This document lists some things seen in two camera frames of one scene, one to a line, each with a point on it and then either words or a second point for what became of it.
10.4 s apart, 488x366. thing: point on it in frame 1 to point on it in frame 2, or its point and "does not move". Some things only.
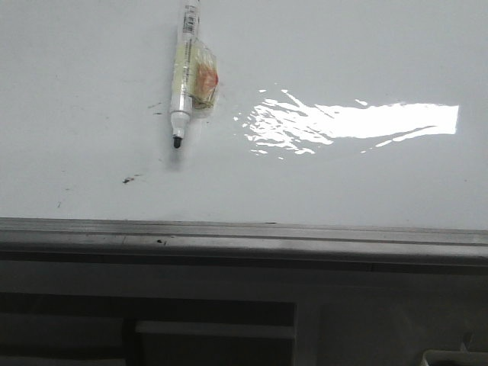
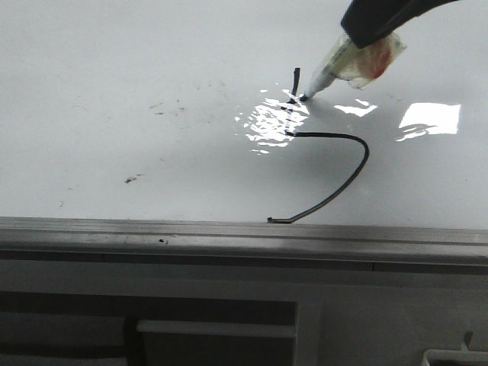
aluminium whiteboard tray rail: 156,245 does not move
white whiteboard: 338,113 does not move
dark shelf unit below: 83,329 does not move
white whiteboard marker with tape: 195,74 to 361,66
